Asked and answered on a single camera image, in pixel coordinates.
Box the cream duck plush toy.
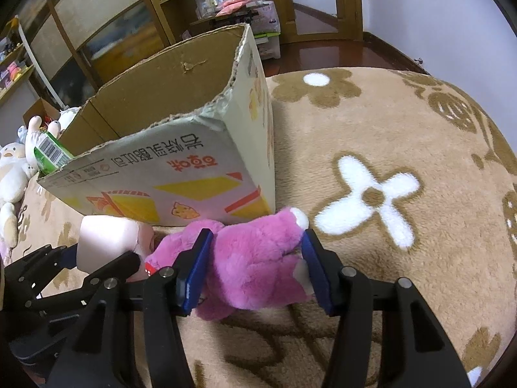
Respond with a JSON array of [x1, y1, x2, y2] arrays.
[[0, 141, 37, 203]]

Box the small black side table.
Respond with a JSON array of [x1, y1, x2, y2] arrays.
[[190, 6, 263, 31]]

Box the green carton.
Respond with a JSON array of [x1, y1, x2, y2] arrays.
[[33, 131, 75, 174]]

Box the pink packets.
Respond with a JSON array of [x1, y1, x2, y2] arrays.
[[216, 0, 253, 17]]

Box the flower-patterned beige blanket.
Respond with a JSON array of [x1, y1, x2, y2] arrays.
[[0, 67, 517, 388]]

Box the white fluffy plush toy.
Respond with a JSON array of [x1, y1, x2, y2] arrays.
[[58, 107, 82, 130]]

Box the white plush toy pink feet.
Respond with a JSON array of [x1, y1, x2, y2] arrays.
[[18, 115, 62, 170]]

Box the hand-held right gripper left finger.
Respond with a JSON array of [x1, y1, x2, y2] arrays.
[[44, 228, 215, 388]]

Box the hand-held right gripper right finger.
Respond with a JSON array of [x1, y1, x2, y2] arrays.
[[301, 228, 473, 388]]

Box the wooden wardrobe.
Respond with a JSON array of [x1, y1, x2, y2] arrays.
[[24, 0, 178, 102]]

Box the wooden corner shelf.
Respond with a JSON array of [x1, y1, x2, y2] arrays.
[[137, 0, 221, 43]]

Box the clear plastic storage box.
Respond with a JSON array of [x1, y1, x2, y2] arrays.
[[250, 0, 282, 60]]

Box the open brown cardboard box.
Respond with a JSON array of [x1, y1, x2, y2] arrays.
[[22, 97, 57, 127]]

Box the white pink soft cube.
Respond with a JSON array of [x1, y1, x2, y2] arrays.
[[77, 215, 154, 281]]

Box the white pole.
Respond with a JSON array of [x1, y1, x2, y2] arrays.
[[18, 24, 57, 108]]

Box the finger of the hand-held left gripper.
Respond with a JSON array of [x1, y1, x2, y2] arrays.
[[36, 251, 143, 313], [6, 243, 80, 289]]

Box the wooden wall shelf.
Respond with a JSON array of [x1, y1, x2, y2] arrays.
[[0, 16, 35, 102]]

